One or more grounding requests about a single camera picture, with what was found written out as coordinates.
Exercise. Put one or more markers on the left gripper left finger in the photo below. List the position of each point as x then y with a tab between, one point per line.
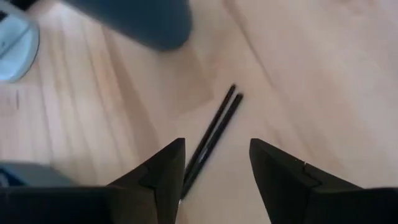
109	205

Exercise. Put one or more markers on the black paintbrush yellow ferrule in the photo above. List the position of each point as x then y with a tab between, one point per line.
223	124

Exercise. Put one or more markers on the grey-teal plastic caddy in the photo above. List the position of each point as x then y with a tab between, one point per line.
31	175

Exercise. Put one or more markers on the dark teal plastic cup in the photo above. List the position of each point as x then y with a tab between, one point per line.
140	21

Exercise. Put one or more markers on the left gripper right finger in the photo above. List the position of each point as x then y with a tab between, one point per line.
311	202

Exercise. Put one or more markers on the white cylindrical container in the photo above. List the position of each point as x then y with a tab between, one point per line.
15	46

